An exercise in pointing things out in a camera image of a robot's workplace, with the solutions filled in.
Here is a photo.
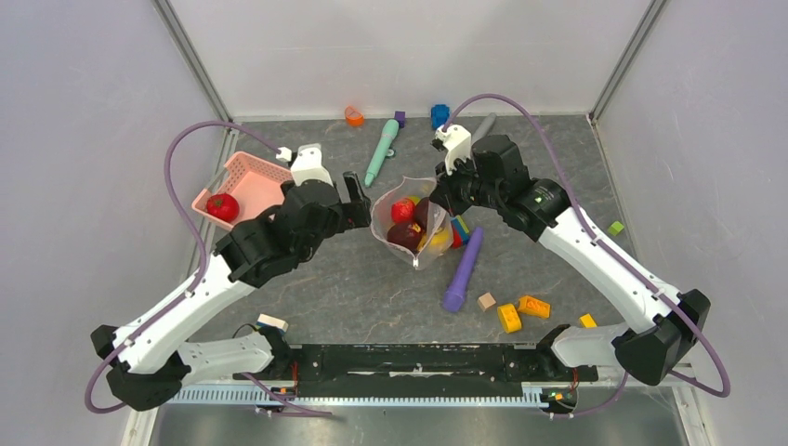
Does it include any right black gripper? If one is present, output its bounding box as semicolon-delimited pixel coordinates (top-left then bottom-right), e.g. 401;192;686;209
429;151;504;217

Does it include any clear zip top bag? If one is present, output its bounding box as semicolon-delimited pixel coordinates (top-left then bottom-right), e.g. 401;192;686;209
371;177;453;270

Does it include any dark red mangosteen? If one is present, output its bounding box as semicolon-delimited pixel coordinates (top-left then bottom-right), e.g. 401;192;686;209
387;222;424;253
413;197;431;231

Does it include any yellow pear toy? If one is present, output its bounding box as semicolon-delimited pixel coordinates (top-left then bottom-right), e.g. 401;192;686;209
421;228;453;255

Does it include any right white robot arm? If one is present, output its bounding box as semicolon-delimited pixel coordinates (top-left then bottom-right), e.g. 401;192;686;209
430;126;711;386

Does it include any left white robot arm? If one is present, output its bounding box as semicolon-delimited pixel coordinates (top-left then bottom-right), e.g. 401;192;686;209
91;172;371;412

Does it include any multicolour brick stack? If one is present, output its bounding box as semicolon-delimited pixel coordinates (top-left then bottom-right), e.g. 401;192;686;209
451;216;471;249

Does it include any blue toy car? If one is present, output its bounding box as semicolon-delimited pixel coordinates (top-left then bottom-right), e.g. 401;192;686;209
430;104;451;130

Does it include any mint green toy microphone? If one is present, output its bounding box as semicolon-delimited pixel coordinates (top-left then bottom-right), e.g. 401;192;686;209
363;119;400;187

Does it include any orange semicircle block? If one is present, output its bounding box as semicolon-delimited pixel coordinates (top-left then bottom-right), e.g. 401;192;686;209
344;106;365;127

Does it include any purple cube block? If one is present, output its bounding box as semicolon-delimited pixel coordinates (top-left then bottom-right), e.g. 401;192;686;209
394;111;406;128

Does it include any pink plastic basket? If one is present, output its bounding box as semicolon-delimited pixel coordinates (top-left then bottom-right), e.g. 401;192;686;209
191;151;292;230

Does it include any tan wooden cube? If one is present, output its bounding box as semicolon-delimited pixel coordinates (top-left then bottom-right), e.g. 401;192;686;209
477;293;496;312

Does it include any purple toy microphone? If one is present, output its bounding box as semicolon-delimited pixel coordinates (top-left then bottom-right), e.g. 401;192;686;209
441;227;485;312

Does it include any lime green cube block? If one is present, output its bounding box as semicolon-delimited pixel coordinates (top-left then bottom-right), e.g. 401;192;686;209
607;220;624;236

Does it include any orange toy brick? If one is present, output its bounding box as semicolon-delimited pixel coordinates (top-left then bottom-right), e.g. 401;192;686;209
517;295;551;319

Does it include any yellow toy brick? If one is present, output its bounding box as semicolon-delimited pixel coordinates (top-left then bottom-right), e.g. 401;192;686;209
496;304;522;334

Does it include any yellow flat block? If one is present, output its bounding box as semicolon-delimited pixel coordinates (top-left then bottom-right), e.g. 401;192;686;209
579;313;598;329

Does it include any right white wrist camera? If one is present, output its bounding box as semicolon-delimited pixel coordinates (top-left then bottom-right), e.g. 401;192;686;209
433;125;472;176

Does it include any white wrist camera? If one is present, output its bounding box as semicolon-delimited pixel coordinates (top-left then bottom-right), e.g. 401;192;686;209
276;143;334;186
433;125;472;176

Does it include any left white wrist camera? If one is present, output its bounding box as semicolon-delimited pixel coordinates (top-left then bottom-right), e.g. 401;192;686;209
276;143;334;186

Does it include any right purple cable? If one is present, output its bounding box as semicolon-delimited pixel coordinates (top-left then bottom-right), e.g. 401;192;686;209
440;93;732;420

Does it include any purple cable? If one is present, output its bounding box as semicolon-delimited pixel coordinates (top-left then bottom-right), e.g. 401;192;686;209
84;120;336;420
440;93;732;420

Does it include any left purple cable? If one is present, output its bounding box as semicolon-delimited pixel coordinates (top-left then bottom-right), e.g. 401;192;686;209
84;120;336;420

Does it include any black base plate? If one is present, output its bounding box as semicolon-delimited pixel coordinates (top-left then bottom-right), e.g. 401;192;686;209
254;344;598;398

